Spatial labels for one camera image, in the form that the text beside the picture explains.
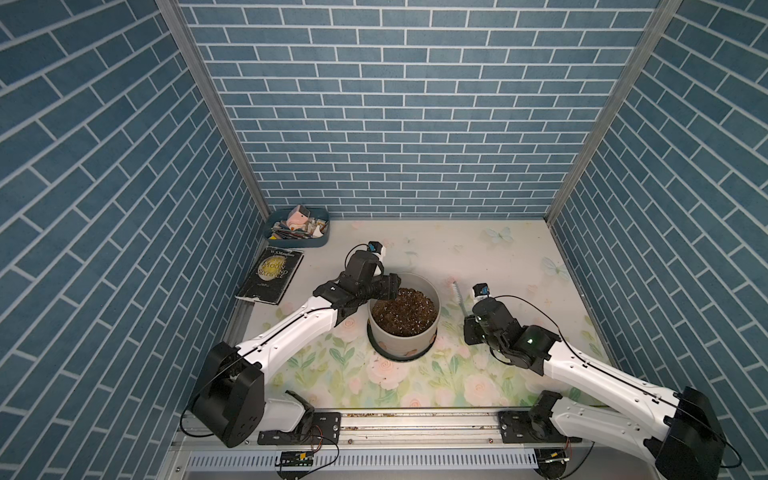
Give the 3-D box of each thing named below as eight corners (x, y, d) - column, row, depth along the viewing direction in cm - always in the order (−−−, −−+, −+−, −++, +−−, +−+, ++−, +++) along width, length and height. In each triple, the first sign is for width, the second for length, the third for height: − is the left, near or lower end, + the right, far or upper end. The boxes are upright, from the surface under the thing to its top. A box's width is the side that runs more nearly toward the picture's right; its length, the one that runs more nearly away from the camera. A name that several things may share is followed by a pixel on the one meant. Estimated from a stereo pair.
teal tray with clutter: (258, 247, 112) (251, 234, 107) (271, 213, 124) (266, 200, 119) (326, 247, 113) (323, 235, 107) (333, 214, 125) (331, 201, 119)
